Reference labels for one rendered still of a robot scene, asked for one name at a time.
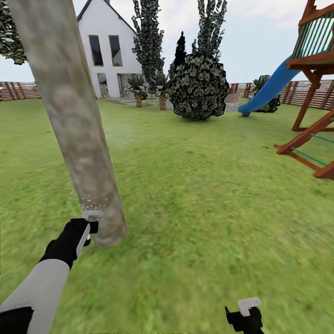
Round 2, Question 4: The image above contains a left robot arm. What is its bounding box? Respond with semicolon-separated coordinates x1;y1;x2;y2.
0;210;104;334

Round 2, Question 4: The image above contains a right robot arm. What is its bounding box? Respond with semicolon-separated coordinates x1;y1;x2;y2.
226;297;264;334

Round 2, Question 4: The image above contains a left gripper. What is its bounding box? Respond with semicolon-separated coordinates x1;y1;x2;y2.
89;221;99;234

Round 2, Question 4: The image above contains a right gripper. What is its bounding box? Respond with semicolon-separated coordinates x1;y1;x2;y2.
226;308;263;334

